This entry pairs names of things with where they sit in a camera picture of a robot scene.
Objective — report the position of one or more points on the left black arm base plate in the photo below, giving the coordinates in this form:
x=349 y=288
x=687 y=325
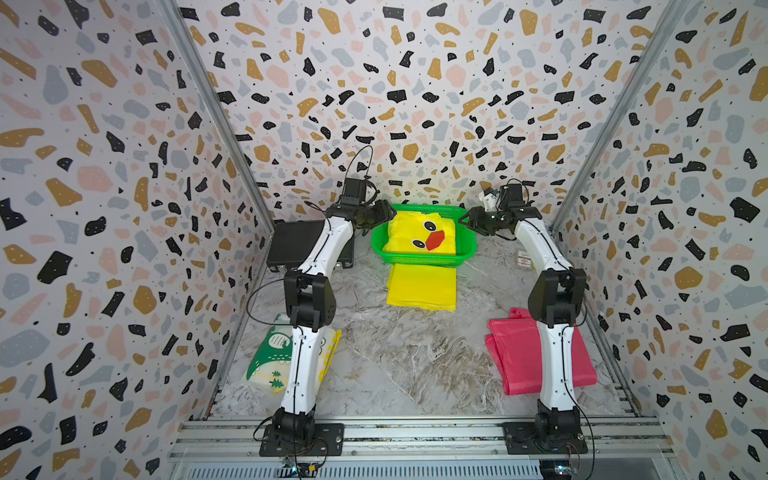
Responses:
x=326 y=440

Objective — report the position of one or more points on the aluminium mounting rail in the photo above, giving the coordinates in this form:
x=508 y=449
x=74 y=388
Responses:
x=480 y=447

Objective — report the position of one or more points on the pink raincoat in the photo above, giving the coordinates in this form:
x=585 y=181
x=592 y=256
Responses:
x=515 y=346

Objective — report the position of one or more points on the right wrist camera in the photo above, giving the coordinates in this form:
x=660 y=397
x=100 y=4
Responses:
x=489 y=199

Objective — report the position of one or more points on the plain yellow raincoat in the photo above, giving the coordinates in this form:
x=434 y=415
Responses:
x=432 y=288

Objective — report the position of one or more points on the yellow duck face raincoat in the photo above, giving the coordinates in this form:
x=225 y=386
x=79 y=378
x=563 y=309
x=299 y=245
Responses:
x=413 y=232

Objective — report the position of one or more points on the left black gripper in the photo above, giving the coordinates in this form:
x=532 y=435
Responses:
x=384 y=212

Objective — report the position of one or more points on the white green dinosaur raincoat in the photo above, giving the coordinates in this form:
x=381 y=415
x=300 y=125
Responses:
x=270 y=365

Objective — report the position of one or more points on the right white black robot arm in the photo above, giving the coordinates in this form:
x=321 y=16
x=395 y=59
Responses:
x=554 y=303

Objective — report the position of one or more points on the black hard case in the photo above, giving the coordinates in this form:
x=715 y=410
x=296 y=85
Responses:
x=294 y=243

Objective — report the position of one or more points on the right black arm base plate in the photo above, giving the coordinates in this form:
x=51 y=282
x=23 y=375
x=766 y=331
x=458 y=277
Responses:
x=525 y=438

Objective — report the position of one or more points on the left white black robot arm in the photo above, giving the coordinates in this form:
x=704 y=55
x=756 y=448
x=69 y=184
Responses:
x=310 y=305

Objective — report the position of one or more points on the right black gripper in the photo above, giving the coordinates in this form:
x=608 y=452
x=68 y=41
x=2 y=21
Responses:
x=475 y=217

